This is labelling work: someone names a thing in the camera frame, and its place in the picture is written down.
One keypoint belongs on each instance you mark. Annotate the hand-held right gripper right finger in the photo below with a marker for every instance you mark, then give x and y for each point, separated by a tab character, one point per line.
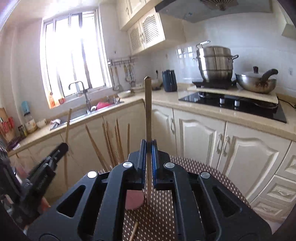
156	162

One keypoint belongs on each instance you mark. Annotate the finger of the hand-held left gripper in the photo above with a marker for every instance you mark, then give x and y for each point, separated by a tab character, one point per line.
57	153

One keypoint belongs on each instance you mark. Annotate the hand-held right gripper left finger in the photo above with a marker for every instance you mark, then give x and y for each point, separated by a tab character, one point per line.
141	162

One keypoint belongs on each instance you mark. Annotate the group of wooden chopsticks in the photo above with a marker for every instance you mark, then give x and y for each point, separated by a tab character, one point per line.
118	143

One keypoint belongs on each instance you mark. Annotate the brown wooden chopstick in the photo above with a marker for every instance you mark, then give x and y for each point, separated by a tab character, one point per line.
68	125
134	231
148	111

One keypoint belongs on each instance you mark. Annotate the pink cylindrical utensil holder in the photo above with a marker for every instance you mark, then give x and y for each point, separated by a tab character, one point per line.
134	199

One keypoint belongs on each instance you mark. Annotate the person's left hand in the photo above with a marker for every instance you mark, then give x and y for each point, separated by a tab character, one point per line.
45	203

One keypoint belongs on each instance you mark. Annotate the white dish rag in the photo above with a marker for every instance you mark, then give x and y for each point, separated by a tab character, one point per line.
55	121

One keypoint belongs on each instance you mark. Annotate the clear plastic food jar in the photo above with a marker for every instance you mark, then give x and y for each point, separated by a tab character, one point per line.
30	124

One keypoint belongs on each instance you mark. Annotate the stainless steel sink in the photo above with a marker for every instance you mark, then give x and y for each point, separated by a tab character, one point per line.
76	117

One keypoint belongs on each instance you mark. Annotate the small dark jar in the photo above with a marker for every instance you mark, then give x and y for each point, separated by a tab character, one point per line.
21	131

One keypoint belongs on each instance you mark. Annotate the dark purple cloth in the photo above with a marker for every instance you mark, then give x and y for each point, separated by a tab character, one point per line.
14	142

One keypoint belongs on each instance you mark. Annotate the small cup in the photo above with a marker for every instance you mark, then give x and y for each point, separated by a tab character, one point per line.
61	101

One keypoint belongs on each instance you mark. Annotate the orange bottle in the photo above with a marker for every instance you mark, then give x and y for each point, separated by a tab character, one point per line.
52	100

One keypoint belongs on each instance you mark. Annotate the cream kitchen base cabinets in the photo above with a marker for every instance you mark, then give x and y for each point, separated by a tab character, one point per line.
201	134

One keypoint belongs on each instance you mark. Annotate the red kitchen tool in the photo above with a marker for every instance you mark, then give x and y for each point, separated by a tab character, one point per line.
7	126

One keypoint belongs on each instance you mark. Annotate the brown polka dot tablecloth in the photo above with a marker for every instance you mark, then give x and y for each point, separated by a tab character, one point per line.
157	220

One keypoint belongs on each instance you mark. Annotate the metal sink faucet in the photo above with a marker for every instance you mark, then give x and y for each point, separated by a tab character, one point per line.
86	99

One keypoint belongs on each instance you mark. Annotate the pink bowl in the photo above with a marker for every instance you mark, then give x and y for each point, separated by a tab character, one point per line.
103	106

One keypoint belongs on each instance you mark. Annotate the hanging metal ladle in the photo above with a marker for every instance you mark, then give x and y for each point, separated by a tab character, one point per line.
118	88

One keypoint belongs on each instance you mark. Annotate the black glass gas stove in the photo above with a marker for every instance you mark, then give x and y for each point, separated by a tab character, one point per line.
208	99

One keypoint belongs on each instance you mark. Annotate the dark blue kettle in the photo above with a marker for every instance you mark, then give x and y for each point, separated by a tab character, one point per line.
168	81

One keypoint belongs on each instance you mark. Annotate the hanging metal whisk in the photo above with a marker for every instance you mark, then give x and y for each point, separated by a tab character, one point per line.
132	76

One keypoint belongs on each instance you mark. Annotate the hanging metal spatula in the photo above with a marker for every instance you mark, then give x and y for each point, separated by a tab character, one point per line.
127	74

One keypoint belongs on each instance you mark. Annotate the kitchen window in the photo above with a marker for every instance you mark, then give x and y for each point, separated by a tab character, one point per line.
74	58

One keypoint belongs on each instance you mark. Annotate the stainless steel steamer pot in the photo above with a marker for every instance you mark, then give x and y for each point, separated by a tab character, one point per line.
217	64

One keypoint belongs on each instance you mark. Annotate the pale wooden board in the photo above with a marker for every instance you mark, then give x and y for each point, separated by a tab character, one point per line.
254	97

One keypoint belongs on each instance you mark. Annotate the cream upper cabinet row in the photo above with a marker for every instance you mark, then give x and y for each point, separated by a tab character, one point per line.
129	11

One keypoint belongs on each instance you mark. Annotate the grey range hood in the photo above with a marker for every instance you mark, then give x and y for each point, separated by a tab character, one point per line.
185	11

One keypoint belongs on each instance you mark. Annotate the metal utensil rail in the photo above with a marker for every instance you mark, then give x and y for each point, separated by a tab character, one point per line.
122	60

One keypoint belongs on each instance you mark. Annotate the cream lattice wall cabinet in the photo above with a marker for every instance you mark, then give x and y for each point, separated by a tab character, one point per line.
148	32

